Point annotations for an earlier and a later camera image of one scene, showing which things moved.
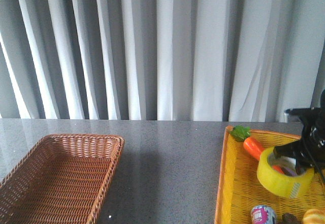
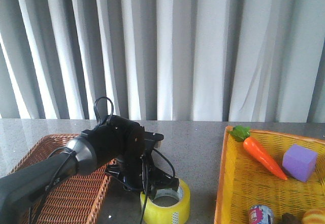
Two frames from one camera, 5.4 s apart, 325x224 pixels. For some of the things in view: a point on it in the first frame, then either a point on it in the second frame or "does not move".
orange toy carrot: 252,145 does not move
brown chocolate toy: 290,218 does not move
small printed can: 263,214 does not move
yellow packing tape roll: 286,186 → 177,214
